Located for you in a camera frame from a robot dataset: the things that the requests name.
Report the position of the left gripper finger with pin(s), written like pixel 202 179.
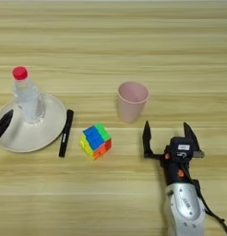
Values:
pixel 3 124

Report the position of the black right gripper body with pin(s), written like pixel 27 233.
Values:
pixel 178 172

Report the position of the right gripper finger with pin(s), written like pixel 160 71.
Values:
pixel 190 133
pixel 147 139

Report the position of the clear red-capped water bottle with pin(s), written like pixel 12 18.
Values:
pixel 27 98

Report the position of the multicoloured puzzle cube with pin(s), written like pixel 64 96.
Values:
pixel 95 141

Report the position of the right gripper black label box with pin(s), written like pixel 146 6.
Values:
pixel 181 150

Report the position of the cream round plate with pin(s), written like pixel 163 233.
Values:
pixel 35 136

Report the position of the pink plastic cup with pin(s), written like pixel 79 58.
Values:
pixel 132 101

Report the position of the black marker pen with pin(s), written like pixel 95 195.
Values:
pixel 66 133

